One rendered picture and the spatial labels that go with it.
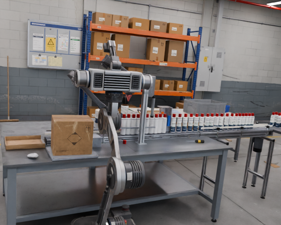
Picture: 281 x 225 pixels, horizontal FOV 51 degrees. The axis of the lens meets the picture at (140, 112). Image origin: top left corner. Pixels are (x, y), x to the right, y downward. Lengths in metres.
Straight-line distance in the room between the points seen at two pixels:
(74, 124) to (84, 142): 0.16
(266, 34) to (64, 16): 5.97
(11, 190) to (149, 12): 6.24
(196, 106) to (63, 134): 2.86
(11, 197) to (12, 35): 5.18
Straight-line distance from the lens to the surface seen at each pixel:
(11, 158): 2.38
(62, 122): 2.29
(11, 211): 2.45
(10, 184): 2.35
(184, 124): 3.23
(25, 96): 7.24
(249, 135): 3.87
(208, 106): 4.88
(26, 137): 2.83
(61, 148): 2.34
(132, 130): 2.92
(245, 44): 9.44
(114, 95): 2.20
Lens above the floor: 1.63
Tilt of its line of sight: 10 degrees down
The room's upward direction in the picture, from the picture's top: 5 degrees clockwise
